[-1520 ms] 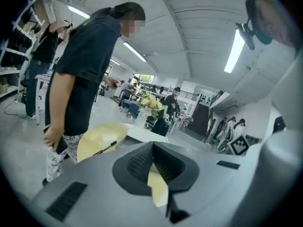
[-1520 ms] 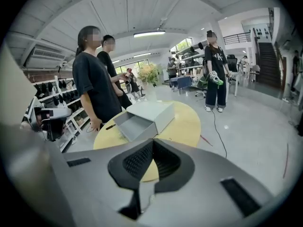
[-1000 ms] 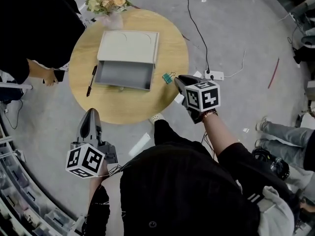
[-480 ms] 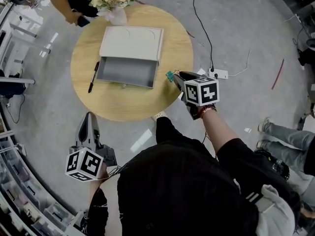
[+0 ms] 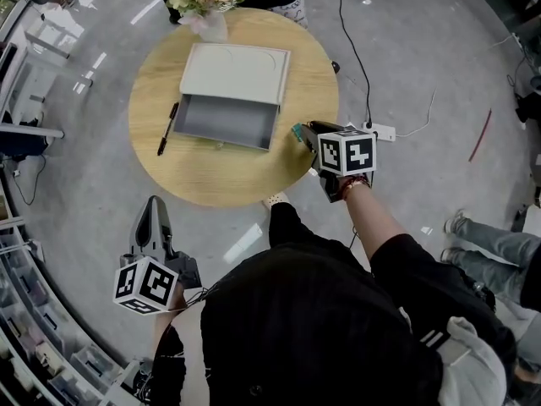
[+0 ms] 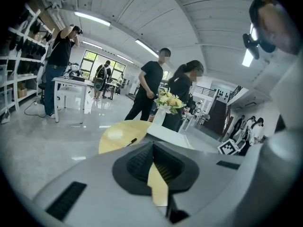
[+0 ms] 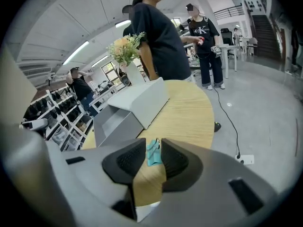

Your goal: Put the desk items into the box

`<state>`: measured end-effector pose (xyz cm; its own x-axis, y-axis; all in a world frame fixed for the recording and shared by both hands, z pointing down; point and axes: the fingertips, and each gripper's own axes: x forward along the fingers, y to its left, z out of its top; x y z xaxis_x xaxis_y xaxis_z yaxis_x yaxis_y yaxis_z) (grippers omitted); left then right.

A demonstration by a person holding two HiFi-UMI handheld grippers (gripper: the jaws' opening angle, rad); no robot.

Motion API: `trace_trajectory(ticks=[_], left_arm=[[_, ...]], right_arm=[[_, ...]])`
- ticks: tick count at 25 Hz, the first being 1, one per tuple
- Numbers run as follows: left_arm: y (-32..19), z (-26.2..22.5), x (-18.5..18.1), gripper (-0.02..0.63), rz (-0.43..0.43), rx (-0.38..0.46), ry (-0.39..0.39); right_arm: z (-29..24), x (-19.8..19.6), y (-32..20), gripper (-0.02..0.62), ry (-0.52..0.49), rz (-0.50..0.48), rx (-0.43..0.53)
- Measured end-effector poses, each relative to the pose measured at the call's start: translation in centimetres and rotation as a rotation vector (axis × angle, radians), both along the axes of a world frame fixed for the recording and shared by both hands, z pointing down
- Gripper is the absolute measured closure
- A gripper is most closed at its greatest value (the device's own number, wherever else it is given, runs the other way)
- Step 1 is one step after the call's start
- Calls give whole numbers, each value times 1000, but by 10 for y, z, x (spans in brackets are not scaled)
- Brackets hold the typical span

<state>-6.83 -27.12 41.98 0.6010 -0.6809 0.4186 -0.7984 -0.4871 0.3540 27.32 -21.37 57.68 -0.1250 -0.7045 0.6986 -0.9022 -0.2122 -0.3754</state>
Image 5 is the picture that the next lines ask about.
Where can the white power strip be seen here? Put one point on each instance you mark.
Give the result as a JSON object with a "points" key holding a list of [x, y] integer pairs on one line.
{"points": [[385, 133]]}

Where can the round wooden table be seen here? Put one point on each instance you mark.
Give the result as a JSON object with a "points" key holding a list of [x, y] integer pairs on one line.
{"points": [[220, 176]]}

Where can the person's white shoe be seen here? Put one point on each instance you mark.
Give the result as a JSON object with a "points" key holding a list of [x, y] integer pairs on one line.
{"points": [[277, 200]]}

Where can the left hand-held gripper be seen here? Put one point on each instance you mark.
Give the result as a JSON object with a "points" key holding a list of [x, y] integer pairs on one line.
{"points": [[145, 283]]}

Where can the black marker pen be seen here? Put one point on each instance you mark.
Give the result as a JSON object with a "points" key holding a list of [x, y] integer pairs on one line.
{"points": [[168, 128]]}

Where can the white desk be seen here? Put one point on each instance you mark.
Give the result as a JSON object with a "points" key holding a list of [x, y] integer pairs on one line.
{"points": [[55, 36]]}

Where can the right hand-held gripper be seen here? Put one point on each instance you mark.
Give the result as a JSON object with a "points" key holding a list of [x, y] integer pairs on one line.
{"points": [[346, 152]]}

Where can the person's right forearm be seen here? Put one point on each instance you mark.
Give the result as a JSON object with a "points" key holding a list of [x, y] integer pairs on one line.
{"points": [[367, 218]]}

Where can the small teal object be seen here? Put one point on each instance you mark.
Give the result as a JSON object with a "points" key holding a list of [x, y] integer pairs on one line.
{"points": [[297, 133]]}

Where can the person's black clothed torso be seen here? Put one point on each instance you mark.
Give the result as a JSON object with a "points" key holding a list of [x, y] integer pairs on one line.
{"points": [[296, 311]]}

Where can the red floor strip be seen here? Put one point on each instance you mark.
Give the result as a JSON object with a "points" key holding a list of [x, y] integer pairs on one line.
{"points": [[480, 135]]}

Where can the grey drawer box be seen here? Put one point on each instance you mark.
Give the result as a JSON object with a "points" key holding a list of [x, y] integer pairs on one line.
{"points": [[228, 119]]}

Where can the white storage shelf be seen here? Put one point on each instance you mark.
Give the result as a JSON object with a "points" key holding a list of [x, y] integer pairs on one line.
{"points": [[38, 311]]}

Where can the person's grey hood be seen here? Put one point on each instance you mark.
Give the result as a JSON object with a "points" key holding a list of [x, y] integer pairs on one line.
{"points": [[473, 362]]}

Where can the person's left forearm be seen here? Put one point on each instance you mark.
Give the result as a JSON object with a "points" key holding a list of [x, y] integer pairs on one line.
{"points": [[165, 328]]}

